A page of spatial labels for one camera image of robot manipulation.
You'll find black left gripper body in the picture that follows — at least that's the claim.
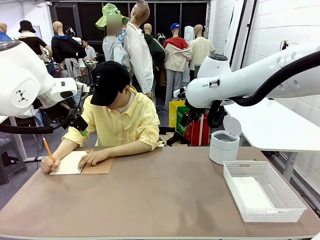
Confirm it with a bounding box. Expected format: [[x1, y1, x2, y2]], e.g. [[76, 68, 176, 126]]
[[65, 113, 89, 133]]

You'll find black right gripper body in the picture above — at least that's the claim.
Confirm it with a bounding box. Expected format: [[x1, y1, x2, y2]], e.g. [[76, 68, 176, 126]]
[[186, 104, 208, 124]]

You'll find kraft cover spiral notebook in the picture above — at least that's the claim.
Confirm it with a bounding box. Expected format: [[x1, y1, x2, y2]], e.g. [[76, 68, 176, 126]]
[[49, 149, 115, 175]]

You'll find yellow pencil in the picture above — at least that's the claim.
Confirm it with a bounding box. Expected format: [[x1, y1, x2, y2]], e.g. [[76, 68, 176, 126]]
[[42, 137, 56, 165]]

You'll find white paper sheet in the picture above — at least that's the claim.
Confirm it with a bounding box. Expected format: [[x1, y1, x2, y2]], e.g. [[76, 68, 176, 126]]
[[231, 176, 279, 215]]

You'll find person's right forearm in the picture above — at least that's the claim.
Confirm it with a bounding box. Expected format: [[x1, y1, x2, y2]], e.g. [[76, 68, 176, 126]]
[[51, 138, 80, 163]]

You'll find person's left forearm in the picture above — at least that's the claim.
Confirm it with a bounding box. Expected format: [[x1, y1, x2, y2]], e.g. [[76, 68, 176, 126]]
[[106, 139, 153, 160]]

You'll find person's left hand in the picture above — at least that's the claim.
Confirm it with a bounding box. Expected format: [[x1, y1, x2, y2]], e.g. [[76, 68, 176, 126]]
[[77, 149, 111, 171]]

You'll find person's right hand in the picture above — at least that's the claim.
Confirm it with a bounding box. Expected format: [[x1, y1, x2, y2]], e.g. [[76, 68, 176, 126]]
[[40, 156, 62, 174]]

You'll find green recycling bag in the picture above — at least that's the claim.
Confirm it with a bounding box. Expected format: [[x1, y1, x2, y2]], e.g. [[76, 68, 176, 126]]
[[176, 106, 192, 137]]

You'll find yellow recycling bag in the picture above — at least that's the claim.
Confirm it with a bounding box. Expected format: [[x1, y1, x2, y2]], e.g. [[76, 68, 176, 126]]
[[168, 99, 187, 128]]

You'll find red recycling bag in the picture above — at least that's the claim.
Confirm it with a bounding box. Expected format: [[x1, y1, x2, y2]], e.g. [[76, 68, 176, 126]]
[[186, 117, 211, 147]]

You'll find black floor stand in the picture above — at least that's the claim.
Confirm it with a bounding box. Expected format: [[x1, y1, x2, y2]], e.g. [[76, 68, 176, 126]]
[[156, 126, 189, 147]]

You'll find person in yellow shirt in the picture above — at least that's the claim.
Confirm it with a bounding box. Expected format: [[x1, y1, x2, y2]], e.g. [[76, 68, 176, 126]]
[[61, 60, 163, 152]]

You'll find white lidded trash can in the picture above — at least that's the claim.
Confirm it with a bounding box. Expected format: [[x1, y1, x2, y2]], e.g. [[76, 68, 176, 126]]
[[209, 115, 242, 166]]

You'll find black baseball cap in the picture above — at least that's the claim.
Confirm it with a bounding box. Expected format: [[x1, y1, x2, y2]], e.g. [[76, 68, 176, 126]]
[[89, 60, 131, 107]]

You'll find mannequin with blue cap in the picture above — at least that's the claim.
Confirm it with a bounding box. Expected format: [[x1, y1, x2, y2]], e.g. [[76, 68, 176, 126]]
[[162, 23, 193, 111]]

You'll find metal cart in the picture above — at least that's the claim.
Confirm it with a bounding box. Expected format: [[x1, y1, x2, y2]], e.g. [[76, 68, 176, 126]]
[[83, 59, 100, 86]]

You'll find white desk with metal legs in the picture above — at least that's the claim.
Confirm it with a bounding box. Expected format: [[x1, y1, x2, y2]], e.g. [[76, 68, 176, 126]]
[[0, 114, 48, 163]]

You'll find mannequin in cream shirt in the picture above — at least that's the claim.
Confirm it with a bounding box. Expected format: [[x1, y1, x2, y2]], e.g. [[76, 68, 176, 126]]
[[188, 24, 216, 71]]

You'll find seated man in gray shirt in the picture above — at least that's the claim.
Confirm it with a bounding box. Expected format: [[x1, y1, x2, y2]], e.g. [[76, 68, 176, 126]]
[[81, 36, 98, 61]]

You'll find mannequin in dark green jacket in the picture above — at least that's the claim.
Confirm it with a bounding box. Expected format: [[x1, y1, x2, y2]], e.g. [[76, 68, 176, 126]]
[[143, 23, 166, 87]]

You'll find mannequin in black hoodie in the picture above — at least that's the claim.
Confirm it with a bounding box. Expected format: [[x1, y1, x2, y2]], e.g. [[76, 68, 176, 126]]
[[51, 21, 88, 80]]

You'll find white tall appliance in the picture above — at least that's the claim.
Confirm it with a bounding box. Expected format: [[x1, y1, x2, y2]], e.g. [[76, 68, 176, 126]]
[[183, 25, 196, 83]]

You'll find mannequin with green checked hat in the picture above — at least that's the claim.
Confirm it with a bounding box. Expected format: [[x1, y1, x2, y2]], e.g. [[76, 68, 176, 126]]
[[95, 2, 131, 71]]

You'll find tall mannequin in white shirt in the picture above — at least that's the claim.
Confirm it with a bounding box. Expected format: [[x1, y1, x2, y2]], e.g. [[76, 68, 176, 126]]
[[123, 0, 155, 101]]

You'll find large white table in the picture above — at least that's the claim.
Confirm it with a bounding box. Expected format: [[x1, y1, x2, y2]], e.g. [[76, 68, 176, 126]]
[[223, 98, 320, 183]]

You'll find mannequin with black bucket hat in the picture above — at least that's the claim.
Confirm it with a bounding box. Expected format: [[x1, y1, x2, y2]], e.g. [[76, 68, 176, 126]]
[[17, 19, 53, 62]]

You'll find whiteboard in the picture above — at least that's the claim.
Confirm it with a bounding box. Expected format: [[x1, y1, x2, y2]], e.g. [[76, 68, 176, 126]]
[[32, 24, 43, 40]]

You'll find small black tripod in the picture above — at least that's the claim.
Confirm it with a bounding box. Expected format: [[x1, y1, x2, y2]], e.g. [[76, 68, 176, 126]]
[[279, 39, 291, 52]]

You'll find mannequin in blue shirt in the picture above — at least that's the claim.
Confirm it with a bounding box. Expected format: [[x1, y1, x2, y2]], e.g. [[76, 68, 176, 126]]
[[0, 21, 13, 43]]

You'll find white perforated plastic basket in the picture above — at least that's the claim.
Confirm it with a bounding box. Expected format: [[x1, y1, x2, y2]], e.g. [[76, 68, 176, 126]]
[[223, 160, 308, 223]]

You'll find right arm's black cable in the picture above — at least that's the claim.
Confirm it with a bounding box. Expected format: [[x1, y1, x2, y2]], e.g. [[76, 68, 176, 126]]
[[206, 49, 320, 129]]

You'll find arm's black cable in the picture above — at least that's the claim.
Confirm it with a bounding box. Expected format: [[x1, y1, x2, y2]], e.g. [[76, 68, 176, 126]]
[[0, 104, 80, 135], [206, 49, 320, 129]]

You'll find left arm's black cable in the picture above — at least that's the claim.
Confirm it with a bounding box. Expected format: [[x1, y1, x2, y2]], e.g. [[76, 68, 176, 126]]
[[0, 104, 80, 135]]

